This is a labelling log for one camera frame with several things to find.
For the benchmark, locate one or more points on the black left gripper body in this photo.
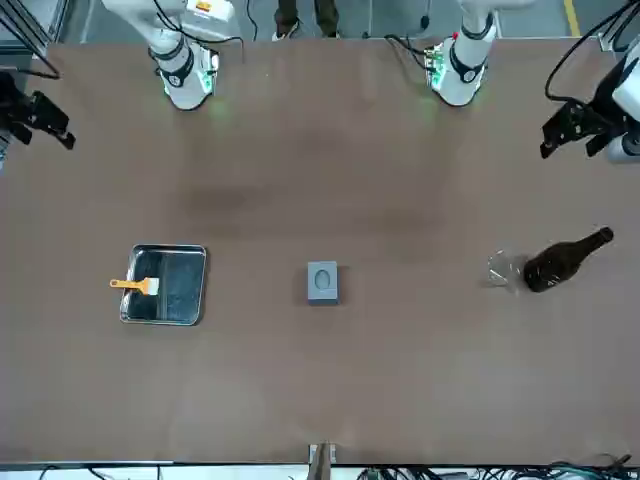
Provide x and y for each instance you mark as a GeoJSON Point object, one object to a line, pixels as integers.
{"type": "Point", "coordinates": [611, 95]}

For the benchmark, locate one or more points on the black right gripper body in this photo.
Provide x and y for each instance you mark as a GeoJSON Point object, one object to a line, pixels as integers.
{"type": "Point", "coordinates": [12, 102]}

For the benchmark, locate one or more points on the grey part base block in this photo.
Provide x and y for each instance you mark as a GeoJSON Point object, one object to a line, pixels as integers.
{"type": "Point", "coordinates": [322, 298]}

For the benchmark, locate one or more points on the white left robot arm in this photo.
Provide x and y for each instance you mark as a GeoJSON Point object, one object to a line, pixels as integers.
{"type": "Point", "coordinates": [462, 75]}

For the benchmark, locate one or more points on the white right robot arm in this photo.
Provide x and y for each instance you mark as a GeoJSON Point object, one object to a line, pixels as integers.
{"type": "Point", "coordinates": [185, 85]}

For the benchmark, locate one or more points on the brown glass bottle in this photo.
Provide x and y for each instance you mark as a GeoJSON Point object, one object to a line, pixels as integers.
{"type": "Point", "coordinates": [550, 267]}

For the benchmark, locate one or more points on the clear glass cup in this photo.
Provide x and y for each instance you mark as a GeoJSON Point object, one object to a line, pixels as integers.
{"type": "Point", "coordinates": [496, 265]}

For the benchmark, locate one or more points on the shiny metal tray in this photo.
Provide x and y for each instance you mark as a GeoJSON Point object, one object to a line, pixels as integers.
{"type": "Point", "coordinates": [180, 290]}

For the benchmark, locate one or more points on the person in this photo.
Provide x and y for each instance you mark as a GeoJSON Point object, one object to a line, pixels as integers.
{"type": "Point", "coordinates": [325, 15]}

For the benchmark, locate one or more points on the aluminium frame rail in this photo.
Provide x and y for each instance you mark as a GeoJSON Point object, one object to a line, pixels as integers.
{"type": "Point", "coordinates": [607, 42]}
{"type": "Point", "coordinates": [30, 20]}

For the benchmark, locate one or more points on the aluminium camera post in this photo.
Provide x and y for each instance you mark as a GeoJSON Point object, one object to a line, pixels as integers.
{"type": "Point", "coordinates": [322, 462]}

